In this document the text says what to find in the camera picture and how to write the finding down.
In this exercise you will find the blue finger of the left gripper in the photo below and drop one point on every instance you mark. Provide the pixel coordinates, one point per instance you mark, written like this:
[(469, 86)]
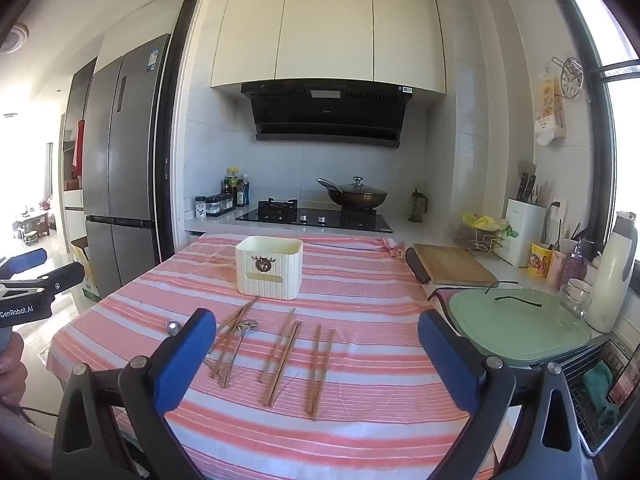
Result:
[(21, 263), (60, 279)]

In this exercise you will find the dark glass kettle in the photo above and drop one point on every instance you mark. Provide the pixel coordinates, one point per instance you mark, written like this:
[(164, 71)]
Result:
[(418, 208)]

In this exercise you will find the white knife block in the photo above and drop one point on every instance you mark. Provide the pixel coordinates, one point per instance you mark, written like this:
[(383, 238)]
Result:
[(525, 222)]

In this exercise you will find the clear glass cup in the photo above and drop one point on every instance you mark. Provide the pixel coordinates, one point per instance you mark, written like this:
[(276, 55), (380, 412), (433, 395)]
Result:
[(575, 301)]

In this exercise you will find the hanging paper calendar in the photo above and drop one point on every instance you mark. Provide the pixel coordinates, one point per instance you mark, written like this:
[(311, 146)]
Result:
[(549, 115)]

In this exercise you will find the pink striped tablecloth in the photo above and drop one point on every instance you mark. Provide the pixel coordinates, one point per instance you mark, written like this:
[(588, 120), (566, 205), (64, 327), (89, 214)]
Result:
[(384, 412)]

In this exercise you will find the wok with glass lid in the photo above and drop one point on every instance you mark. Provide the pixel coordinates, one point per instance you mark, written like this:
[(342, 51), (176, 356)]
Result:
[(355, 195)]

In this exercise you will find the black gas stove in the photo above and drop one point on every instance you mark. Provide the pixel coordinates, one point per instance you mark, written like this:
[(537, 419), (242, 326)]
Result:
[(289, 212)]

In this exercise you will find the sauce bottles group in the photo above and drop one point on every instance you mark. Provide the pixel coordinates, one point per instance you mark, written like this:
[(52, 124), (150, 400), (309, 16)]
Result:
[(237, 185)]

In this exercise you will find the wooden cutting board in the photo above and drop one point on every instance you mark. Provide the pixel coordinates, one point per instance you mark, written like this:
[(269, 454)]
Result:
[(452, 266)]

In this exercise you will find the wooden chopstick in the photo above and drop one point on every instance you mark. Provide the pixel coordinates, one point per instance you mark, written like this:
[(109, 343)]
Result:
[(275, 384), (273, 352), (224, 347), (324, 371), (313, 370), (226, 327)]

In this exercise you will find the person's left hand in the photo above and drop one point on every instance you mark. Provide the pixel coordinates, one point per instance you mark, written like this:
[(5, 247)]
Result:
[(13, 372)]

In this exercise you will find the steel spoon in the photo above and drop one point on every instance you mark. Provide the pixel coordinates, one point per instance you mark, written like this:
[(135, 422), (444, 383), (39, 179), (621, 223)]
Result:
[(245, 327)]

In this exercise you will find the white utensil holder box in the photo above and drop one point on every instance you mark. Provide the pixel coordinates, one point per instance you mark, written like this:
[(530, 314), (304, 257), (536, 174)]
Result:
[(269, 267)]

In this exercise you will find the yellow printed cup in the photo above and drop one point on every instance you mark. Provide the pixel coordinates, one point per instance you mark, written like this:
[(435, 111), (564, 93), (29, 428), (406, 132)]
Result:
[(539, 260)]

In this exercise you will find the white wall cabinets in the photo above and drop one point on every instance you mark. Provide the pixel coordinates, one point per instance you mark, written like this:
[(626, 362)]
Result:
[(388, 41)]

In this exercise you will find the black range hood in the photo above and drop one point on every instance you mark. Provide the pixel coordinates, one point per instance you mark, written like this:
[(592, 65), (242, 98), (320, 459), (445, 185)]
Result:
[(328, 110)]

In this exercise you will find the teal cloth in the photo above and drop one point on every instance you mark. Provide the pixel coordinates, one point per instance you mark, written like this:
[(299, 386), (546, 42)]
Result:
[(598, 382)]

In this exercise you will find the wire basket with bags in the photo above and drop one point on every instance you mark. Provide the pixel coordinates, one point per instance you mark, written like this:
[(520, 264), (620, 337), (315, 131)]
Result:
[(484, 234)]

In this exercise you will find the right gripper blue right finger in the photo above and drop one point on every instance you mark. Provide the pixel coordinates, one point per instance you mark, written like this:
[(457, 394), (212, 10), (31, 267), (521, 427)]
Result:
[(482, 387)]

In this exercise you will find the grey refrigerator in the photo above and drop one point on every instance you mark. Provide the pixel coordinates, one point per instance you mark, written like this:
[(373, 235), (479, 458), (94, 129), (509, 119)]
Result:
[(117, 166)]

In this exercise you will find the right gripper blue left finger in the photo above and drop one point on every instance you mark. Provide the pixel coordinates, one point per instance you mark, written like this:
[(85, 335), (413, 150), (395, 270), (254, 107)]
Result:
[(154, 386)]

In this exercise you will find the white thermos jug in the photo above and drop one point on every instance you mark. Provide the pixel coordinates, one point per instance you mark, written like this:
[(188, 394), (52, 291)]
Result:
[(614, 273)]

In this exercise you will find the purple soap bottle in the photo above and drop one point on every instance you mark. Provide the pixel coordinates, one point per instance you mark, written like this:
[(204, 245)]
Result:
[(575, 264)]

